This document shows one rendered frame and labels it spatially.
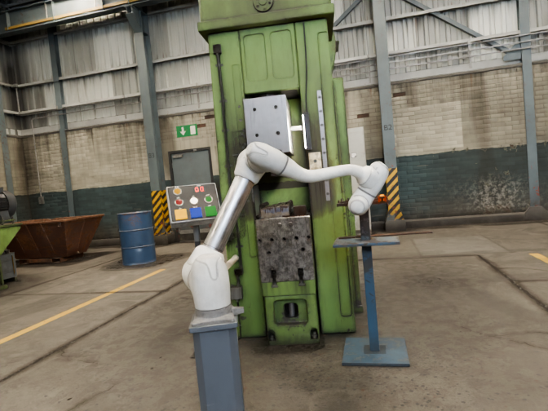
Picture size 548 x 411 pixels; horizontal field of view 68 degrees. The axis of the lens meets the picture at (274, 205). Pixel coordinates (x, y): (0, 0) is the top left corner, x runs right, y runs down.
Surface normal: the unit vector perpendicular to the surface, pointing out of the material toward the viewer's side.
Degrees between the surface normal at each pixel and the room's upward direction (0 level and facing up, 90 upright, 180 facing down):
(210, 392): 90
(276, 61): 90
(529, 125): 90
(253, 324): 90
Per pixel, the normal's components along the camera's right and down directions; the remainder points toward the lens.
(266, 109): -0.11, 0.06
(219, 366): 0.11, 0.04
